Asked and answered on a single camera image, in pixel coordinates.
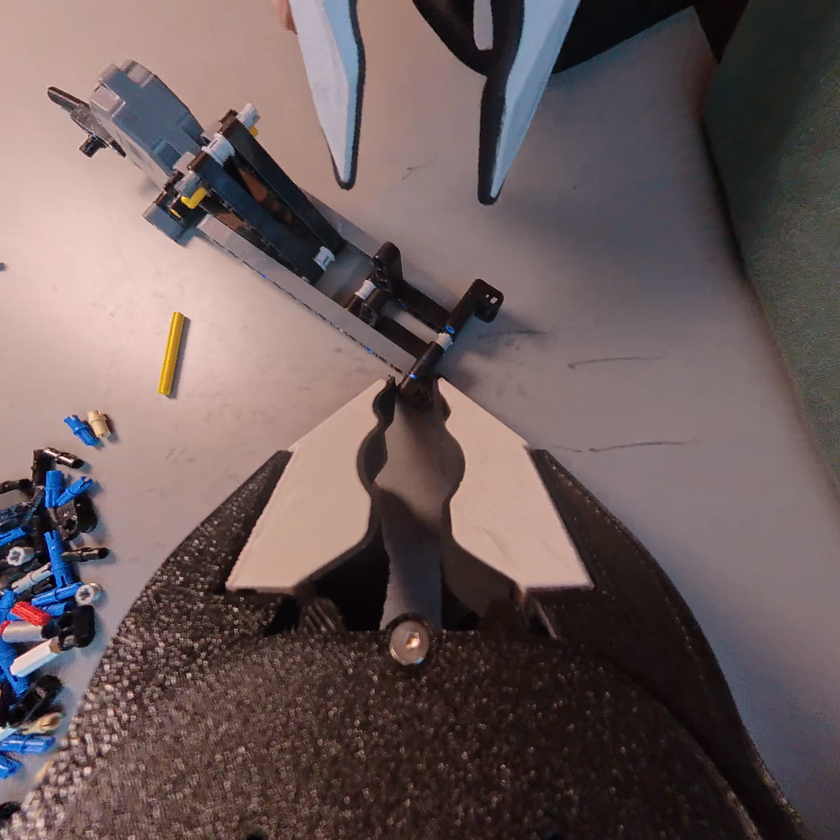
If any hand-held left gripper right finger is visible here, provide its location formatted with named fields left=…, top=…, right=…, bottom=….
left=431, top=378, right=594, bottom=598

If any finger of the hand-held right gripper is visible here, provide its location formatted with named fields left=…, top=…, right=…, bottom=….
left=477, top=0, right=582, bottom=207
left=287, top=0, right=368, bottom=190

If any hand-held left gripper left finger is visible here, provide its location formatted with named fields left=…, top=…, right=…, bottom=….
left=226, top=378, right=397, bottom=601

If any grey and black brick chassis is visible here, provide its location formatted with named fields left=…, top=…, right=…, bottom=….
left=49, top=59, right=504, bottom=395

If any yellow axle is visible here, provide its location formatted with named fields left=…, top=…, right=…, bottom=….
left=159, top=311, right=187, bottom=397

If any pile of small building pieces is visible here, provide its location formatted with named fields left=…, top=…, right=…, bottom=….
left=0, top=447, right=112, bottom=788

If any grey desk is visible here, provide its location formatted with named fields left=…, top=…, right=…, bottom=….
left=0, top=0, right=840, bottom=840

